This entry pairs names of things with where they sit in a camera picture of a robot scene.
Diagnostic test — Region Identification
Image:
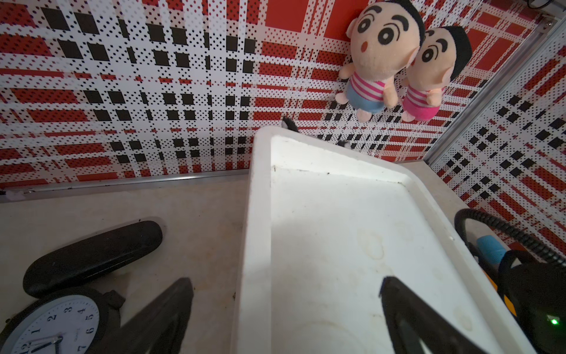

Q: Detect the boy doll striped shirt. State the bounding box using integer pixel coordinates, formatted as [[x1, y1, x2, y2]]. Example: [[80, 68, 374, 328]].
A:
[[335, 1, 425, 122]]

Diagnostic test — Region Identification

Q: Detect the black clock on table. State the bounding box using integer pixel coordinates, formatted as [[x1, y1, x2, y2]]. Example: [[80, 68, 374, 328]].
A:
[[1, 287, 125, 353]]

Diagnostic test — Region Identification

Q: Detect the black glasses case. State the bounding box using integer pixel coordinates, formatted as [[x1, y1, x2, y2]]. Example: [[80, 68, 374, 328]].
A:
[[23, 221, 163, 298]]

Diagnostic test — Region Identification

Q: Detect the white three-drawer cabinet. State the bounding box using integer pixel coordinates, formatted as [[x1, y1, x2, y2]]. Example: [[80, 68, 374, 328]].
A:
[[231, 126, 534, 353]]

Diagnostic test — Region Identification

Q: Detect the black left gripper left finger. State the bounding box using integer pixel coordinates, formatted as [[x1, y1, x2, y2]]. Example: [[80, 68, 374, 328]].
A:
[[89, 277, 194, 353]]

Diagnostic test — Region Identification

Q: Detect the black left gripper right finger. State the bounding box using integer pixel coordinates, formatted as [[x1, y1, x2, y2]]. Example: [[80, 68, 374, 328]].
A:
[[380, 277, 483, 353]]

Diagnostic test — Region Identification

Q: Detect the boy doll pink shirt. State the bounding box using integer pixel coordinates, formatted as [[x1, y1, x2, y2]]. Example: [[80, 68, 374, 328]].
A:
[[402, 26, 473, 122]]

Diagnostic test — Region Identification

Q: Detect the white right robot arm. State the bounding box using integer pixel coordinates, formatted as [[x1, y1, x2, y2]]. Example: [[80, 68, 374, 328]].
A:
[[454, 209, 565, 353]]

